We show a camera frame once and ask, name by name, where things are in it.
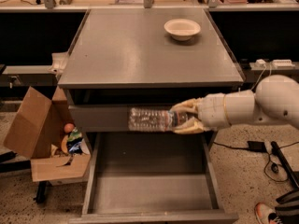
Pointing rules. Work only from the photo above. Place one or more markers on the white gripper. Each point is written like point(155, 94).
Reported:
point(211, 112)

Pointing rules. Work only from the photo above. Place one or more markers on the clear plastic water bottle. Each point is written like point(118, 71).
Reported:
point(150, 120)

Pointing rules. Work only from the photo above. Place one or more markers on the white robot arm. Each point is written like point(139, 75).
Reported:
point(274, 102)

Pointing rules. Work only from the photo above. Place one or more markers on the open grey middle drawer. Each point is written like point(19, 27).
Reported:
point(152, 178)

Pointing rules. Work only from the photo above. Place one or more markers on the grey drawer cabinet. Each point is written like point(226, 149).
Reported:
point(125, 56)

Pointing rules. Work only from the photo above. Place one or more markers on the grey top drawer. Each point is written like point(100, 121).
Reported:
point(109, 118)

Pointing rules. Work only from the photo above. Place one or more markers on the black power adapter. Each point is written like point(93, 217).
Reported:
point(257, 146)

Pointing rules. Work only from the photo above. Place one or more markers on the white paper bowl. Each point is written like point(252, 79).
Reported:
point(182, 29)

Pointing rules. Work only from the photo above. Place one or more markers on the white charger plug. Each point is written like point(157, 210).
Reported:
point(260, 63)

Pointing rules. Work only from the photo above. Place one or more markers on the black pole on floor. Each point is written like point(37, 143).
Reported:
point(292, 175)

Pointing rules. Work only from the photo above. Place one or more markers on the white power strip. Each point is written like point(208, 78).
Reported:
point(284, 63)

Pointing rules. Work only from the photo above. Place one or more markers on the green blue snack bag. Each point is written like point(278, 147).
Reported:
point(74, 140)

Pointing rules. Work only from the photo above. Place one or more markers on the orange white sneaker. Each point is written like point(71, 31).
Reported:
point(266, 215)

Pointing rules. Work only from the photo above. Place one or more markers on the orange ball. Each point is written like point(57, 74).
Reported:
point(69, 127)

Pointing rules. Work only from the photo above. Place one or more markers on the brown cardboard box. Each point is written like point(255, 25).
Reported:
point(37, 128)

